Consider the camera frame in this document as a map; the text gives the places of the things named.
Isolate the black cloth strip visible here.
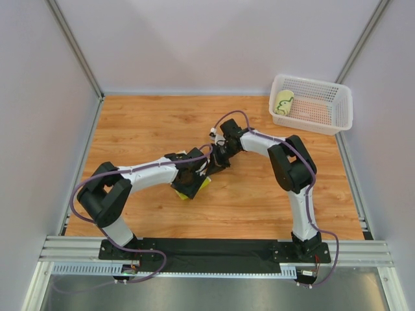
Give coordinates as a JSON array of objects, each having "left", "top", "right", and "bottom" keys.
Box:
[{"left": 141, "top": 238, "right": 281, "bottom": 273}]

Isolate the yellow green towel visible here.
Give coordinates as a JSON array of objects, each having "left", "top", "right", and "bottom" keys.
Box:
[{"left": 171, "top": 158, "right": 211, "bottom": 200}]

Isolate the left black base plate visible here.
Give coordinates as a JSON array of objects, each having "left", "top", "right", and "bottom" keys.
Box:
[{"left": 98, "top": 238, "right": 160, "bottom": 261}]

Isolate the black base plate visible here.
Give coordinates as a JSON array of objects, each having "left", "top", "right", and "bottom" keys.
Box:
[
  {"left": 270, "top": 241, "right": 331, "bottom": 264},
  {"left": 98, "top": 238, "right": 160, "bottom": 261}
]

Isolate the left aluminium frame post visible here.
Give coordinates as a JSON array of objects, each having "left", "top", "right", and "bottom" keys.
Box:
[{"left": 45, "top": 0, "right": 104, "bottom": 100}]

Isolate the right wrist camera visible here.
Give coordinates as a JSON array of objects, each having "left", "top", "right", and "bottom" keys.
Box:
[{"left": 209, "top": 128, "right": 226, "bottom": 146}]

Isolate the right aluminium frame post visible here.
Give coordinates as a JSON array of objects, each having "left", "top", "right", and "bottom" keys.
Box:
[{"left": 335, "top": 0, "right": 392, "bottom": 84}]

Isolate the aluminium front rail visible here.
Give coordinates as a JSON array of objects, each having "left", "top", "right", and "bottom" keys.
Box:
[{"left": 38, "top": 236, "right": 394, "bottom": 268}]

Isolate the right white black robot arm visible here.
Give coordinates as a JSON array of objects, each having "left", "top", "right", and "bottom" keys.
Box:
[{"left": 206, "top": 119, "right": 322, "bottom": 254}]

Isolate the white perforated plastic basket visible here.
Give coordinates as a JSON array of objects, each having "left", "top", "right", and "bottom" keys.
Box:
[{"left": 268, "top": 74, "right": 353, "bottom": 135}]

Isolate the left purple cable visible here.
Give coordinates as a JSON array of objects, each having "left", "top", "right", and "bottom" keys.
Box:
[{"left": 71, "top": 143, "right": 215, "bottom": 284}]

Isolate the grey slotted cable duct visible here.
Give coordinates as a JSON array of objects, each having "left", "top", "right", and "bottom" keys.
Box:
[{"left": 51, "top": 262, "right": 297, "bottom": 280}]

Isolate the aluminium frame post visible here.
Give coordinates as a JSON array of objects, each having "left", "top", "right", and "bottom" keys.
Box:
[
  {"left": 335, "top": 0, "right": 392, "bottom": 84},
  {"left": 45, "top": 0, "right": 104, "bottom": 100}
]

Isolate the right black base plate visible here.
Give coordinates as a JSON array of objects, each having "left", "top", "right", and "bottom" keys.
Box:
[{"left": 270, "top": 241, "right": 331, "bottom": 264}]

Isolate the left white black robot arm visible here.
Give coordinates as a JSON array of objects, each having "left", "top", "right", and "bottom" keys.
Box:
[{"left": 77, "top": 148, "right": 210, "bottom": 250}]

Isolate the green patterned towel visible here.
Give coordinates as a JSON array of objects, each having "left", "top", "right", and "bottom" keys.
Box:
[{"left": 273, "top": 89, "right": 294, "bottom": 116}]

